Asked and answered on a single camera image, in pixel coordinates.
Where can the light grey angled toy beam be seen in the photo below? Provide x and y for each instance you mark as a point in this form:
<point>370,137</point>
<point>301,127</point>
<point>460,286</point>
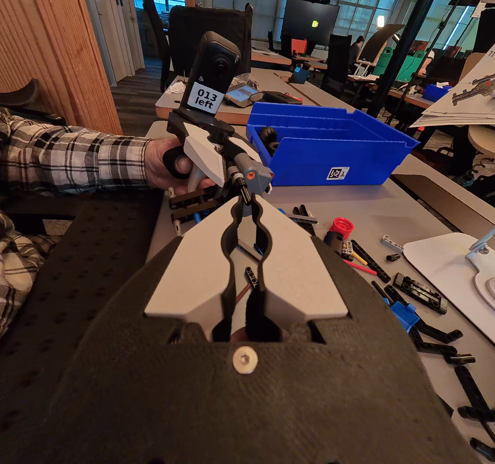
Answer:
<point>391,243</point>

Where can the black toy frame piece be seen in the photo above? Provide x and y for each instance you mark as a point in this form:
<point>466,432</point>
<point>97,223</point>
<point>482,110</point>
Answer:
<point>419,293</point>

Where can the black metal pole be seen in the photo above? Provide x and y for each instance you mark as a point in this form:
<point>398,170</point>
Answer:
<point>410,42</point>

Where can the blue toy panel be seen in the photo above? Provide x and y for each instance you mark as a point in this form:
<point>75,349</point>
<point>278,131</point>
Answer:
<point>404,315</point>

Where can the black dimpled mat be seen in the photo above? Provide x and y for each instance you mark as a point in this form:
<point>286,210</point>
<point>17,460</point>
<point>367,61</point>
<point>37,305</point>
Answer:
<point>77,259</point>

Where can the thin black toy axle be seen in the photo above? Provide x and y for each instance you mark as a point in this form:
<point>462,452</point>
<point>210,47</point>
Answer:
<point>383,291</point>

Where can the tall black chair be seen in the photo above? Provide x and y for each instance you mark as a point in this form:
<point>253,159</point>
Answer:
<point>336,66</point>

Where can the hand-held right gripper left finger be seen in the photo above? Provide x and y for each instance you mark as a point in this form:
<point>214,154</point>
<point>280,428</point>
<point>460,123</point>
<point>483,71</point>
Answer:
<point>185,278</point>

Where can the small black toy pin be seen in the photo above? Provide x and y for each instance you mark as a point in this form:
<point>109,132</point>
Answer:
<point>393,257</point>

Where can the dark grey toy beam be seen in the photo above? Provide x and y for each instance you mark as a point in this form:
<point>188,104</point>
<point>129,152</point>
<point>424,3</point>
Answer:
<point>304,219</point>

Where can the grey tablet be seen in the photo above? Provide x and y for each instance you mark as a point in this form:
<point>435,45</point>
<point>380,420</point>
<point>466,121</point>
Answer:
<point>243,95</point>

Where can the small blue box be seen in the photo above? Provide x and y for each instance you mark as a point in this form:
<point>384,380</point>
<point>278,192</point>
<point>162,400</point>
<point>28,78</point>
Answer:
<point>299,75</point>

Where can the instruction booklet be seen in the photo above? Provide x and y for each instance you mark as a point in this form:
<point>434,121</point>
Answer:
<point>464,93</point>

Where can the small blue storage bin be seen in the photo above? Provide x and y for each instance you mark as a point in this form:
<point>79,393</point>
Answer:
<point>437,93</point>

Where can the yellow toy axle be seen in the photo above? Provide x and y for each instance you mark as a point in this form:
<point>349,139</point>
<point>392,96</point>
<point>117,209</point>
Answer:
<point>359,258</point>

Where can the brown toy axle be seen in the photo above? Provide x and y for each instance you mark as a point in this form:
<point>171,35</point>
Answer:
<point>242,294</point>

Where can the person's left hand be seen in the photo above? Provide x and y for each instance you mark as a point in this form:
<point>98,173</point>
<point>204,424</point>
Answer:
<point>154,166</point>

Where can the toy brick motor assembly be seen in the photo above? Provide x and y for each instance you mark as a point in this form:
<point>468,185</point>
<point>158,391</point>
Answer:
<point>255,178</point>

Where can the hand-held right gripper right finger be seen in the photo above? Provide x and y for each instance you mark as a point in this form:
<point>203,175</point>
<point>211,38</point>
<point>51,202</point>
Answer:
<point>305,278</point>

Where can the person's plaid shirt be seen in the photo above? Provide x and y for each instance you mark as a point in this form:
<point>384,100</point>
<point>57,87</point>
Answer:
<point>19,263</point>

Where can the black toy cylinder piece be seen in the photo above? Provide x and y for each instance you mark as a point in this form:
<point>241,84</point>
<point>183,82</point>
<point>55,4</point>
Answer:
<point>333,241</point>

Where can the black angled toy beam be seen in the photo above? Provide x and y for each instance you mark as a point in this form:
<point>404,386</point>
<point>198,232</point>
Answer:
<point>437,332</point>
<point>437,349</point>

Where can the black monitor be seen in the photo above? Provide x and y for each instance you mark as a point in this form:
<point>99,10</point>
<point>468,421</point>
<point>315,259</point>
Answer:
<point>309,21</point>

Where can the black pouch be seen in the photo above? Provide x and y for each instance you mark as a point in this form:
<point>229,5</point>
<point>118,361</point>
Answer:
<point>282,97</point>

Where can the wooden-edged table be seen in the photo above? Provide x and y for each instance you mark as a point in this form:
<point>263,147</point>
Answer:
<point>278,79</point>

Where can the long black toy beam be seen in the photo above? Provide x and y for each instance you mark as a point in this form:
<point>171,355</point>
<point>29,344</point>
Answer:
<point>371,261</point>
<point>473,392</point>

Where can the person's left forearm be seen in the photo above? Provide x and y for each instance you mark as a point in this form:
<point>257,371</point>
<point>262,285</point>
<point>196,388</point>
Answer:
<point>77,155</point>

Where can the grey desk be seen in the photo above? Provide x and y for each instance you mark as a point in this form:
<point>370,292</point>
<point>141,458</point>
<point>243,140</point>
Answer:
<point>367,209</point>

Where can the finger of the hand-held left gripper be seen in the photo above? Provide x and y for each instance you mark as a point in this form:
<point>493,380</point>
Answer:
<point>247,150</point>
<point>205,155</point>

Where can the black chair armrest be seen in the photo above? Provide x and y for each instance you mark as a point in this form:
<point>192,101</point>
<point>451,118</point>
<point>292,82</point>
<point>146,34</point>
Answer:
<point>19,93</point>

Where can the short black holed toy beam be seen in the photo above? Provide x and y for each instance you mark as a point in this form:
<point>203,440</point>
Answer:
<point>251,277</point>

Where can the red box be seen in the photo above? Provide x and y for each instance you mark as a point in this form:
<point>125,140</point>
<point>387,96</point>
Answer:
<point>299,46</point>

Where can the red toy wheel hub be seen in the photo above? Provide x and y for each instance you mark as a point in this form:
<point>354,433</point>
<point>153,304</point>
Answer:
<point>342,227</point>

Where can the red toy axle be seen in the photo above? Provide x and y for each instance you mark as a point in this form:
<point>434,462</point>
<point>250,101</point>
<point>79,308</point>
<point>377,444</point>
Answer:
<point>359,267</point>

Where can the black toy tyre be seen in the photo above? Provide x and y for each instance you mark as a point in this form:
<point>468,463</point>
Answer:
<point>267,135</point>
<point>273,149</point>

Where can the tan wooden board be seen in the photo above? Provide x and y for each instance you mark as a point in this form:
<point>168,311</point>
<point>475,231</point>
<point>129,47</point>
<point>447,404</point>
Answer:
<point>483,141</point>

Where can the white book stand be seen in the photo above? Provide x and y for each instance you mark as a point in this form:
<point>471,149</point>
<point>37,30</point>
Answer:
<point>444,270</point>

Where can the white toy connector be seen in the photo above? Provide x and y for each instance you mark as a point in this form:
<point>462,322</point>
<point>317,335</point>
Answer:
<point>348,247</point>

